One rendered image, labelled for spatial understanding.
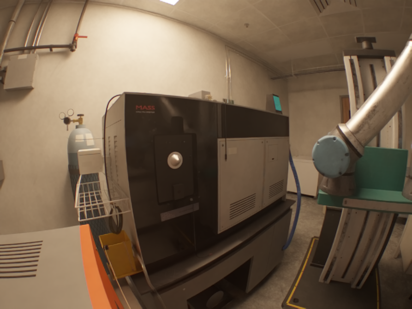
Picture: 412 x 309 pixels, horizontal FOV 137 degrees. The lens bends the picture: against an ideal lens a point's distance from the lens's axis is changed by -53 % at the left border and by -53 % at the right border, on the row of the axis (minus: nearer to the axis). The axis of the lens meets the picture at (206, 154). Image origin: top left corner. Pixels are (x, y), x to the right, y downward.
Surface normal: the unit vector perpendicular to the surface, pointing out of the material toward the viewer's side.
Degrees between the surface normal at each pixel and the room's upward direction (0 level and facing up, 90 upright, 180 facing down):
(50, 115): 90
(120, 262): 93
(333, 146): 93
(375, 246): 90
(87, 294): 0
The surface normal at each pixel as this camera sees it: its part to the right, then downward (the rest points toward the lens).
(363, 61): -0.66, 0.10
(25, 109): 0.64, 0.07
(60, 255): -0.02, -0.99
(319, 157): -0.85, 0.14
